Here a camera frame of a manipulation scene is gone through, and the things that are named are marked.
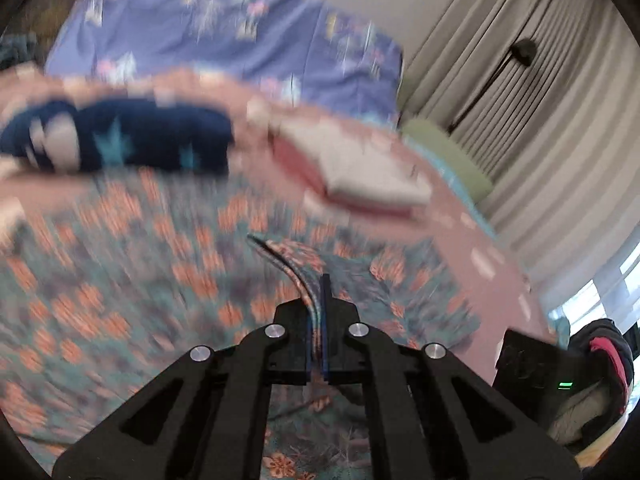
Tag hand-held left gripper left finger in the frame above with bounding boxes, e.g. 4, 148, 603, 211
52, 300, 322, 480

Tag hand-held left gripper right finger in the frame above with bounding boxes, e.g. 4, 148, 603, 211
322, 274, 583, 480

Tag teal floral garment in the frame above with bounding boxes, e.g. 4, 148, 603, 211
0, 167, 483, 480

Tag folded white and pink clothes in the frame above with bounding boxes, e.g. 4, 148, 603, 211
272, 119, 434, 219

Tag dark cloth with pink trim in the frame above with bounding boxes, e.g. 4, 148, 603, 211
569, 317, 637, 413

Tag window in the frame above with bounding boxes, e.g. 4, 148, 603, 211
547, 237, 640, 343

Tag pink polka dot bedsheet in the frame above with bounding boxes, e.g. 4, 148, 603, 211
0, 66, 557, 353

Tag green cushion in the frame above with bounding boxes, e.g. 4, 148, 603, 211
401, 117, 494, 202

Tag grey pleated curtain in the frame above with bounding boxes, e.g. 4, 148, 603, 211
400, 0, 640, 313

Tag navy star print garment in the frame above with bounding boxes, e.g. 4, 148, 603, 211
0, 98, 236, 177

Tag black floor lamp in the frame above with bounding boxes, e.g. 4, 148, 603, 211
446, 38, 539, 134

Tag purple tree print pillow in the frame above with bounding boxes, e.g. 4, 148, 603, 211
45, 0, 404, 122

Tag dark teal fuzzy blanket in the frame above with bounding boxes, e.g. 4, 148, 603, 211
0, 34, 47, 70

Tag dark brown headboard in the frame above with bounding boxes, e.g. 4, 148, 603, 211
7, 0, 93, 53

